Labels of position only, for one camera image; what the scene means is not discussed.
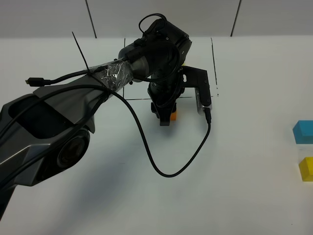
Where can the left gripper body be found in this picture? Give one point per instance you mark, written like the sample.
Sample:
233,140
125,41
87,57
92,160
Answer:
164,94

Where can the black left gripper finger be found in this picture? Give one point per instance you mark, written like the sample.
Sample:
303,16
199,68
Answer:
164,116

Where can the orange cube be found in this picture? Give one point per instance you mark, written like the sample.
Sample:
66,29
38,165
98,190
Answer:
173,116

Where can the blue cube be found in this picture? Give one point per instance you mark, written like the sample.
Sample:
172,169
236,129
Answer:
303,132

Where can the yellow cube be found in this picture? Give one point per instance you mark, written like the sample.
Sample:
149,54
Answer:
306,169

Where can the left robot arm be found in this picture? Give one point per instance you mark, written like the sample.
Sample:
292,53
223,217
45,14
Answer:
48,131

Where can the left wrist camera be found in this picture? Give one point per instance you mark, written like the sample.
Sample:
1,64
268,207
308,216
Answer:
198,79

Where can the black cable tie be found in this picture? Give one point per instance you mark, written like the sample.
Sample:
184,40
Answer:
82,55

